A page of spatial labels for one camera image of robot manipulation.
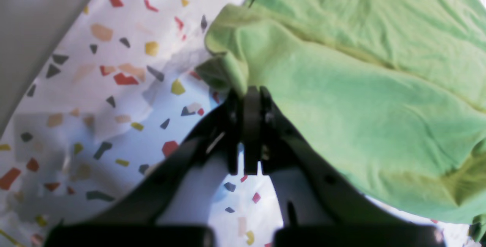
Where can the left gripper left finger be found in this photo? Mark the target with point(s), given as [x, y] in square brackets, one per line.
[171, 207]

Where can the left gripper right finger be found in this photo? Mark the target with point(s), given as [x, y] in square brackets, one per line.
[319, 207]

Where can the green t-shirt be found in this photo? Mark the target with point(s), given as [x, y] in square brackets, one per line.
[390, 92]

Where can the terrazzo patterned tablecloth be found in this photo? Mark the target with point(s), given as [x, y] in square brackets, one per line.
[114, 101]

